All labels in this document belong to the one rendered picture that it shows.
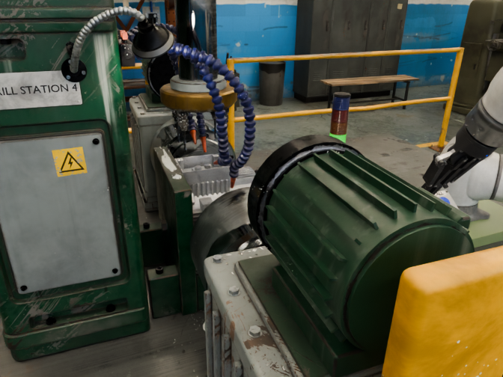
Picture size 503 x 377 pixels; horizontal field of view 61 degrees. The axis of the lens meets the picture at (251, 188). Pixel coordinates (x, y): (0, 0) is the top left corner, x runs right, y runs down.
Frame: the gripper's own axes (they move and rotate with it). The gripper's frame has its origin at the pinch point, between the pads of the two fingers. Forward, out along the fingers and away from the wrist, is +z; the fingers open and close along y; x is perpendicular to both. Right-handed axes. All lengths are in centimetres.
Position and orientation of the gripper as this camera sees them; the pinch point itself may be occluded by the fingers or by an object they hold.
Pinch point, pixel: (427, 190)
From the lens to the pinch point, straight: 105.6
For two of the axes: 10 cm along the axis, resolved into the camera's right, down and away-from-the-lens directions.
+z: -2.0, 5.5, 8.1
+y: -9.4, 1.4, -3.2
